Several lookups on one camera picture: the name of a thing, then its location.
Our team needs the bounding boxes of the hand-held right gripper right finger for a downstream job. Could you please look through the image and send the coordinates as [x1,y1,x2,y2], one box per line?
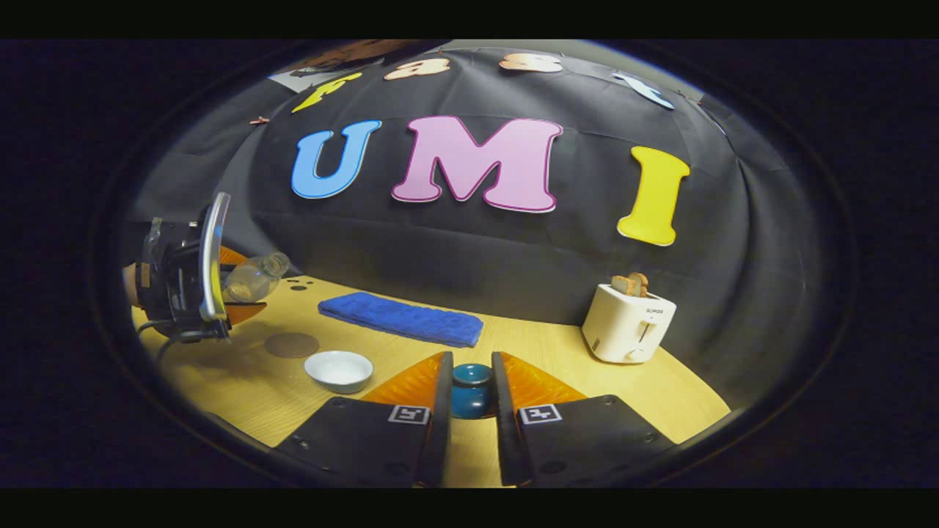
[492,351,677,489]

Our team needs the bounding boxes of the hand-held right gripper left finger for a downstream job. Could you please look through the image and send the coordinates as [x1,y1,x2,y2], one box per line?
[273,351,454,489]

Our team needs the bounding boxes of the clear plastic water bottle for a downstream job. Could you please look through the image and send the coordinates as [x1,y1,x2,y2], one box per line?
[222,252,291,305]

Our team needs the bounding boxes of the round brown coaster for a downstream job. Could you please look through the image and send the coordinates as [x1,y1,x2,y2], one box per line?
[264,332,321,359]

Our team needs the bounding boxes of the blue folded towel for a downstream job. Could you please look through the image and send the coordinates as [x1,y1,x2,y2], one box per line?
[318,291,485,348]

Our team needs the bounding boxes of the white toaster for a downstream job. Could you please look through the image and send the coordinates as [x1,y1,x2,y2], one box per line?
[582,282,678,365]

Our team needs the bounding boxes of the black backdrop cloth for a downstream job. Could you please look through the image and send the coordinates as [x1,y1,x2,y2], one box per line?
[136,45,844,411]

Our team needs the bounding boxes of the toast slices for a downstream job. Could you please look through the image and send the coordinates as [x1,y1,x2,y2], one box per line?
[611,272,650,298]

